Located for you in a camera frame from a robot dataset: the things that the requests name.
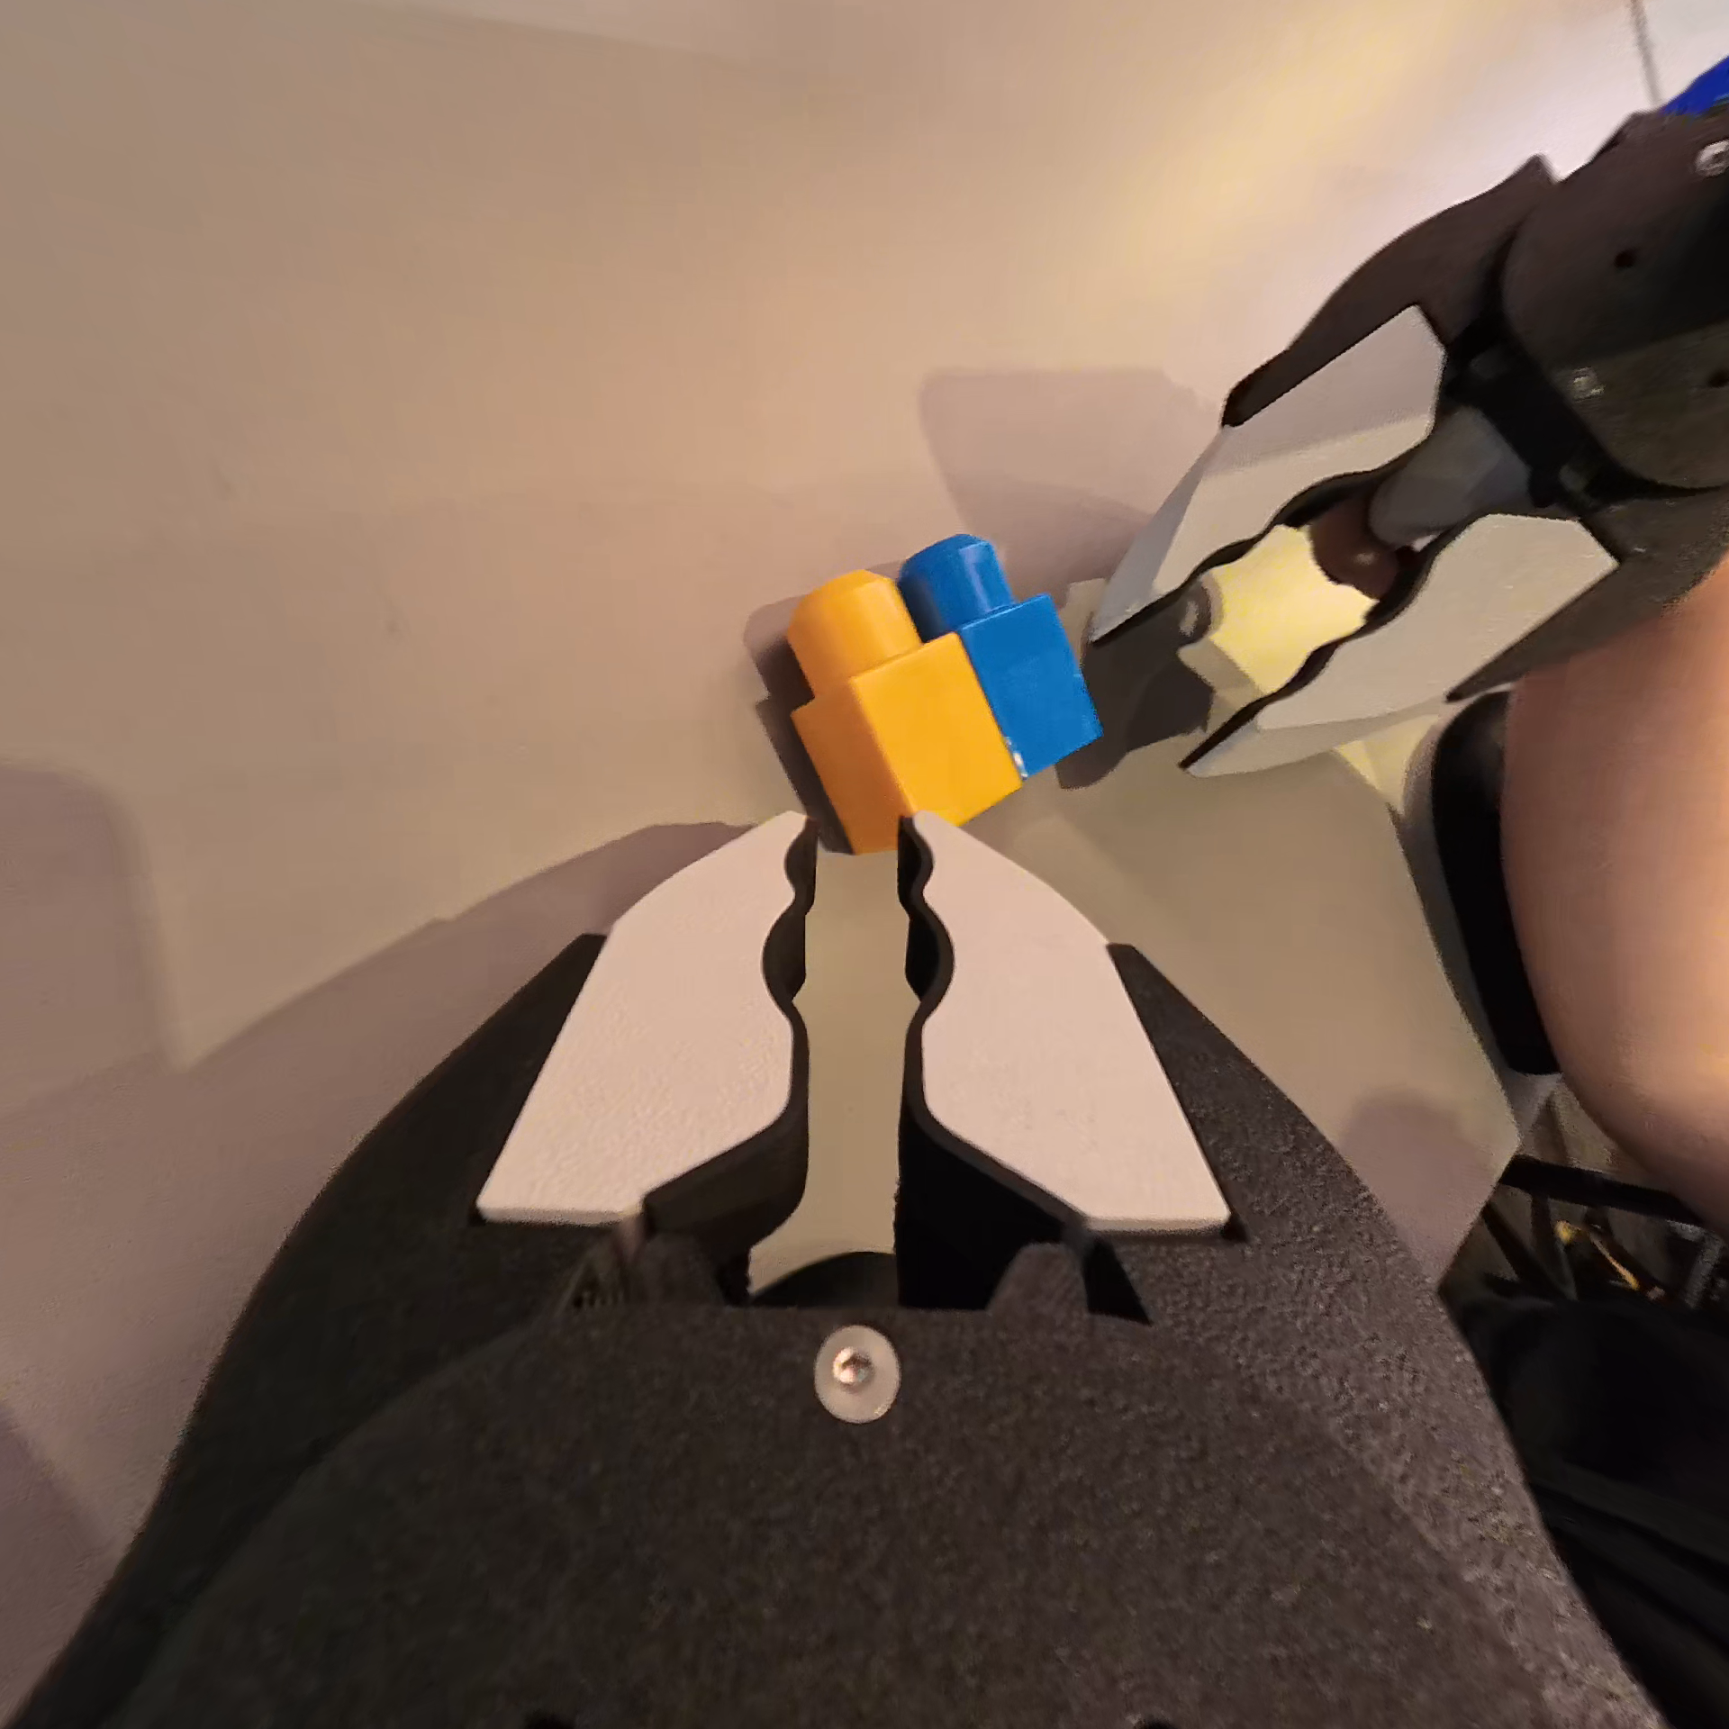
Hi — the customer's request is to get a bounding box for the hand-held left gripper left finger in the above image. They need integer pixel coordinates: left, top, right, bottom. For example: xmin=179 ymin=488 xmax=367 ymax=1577
xmin=475 ymin=811 xmax=815 ymax=1272

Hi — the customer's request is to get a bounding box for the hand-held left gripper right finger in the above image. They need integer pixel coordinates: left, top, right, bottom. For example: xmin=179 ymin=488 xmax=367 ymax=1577
xmin=897 ymin=811 xmax=1233 ymax=1279

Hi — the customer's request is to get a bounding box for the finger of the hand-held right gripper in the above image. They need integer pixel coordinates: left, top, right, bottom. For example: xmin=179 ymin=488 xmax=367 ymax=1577
xmin=1179 ymin=512 xmax=1622 ymax=781
xmin=1085 ymin=305 xmax=1450 ymax=648

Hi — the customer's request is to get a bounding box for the blue one-stud block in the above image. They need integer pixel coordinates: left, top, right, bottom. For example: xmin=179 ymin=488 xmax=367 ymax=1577
xmin=895 ymin=534 xmax=1106 ymax=787

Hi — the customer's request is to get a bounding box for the orange one-stud block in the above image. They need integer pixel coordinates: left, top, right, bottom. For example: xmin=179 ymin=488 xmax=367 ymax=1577
xmin=787 ymin=571 xmax=1025 ymax=856

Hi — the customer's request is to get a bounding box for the grey desk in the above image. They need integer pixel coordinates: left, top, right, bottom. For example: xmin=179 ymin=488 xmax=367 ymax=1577
xmin=0 ymin=0 xmax=1729 ymax=1556

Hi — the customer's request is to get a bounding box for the person's right hand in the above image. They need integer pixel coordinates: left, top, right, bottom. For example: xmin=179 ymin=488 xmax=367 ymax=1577
xmin=1496 ymin=561 xmax=1729 ymax=935

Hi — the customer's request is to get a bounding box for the black textured pad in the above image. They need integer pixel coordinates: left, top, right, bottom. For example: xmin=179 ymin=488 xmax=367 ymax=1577
xmin=1428 ymin=692 xmax=1563 ymax=1079

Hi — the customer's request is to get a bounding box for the person's black jacket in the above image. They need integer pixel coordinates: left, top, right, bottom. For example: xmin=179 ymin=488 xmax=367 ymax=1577
xmin=1452 ymin=1277 xmax=1729 ymax=1729

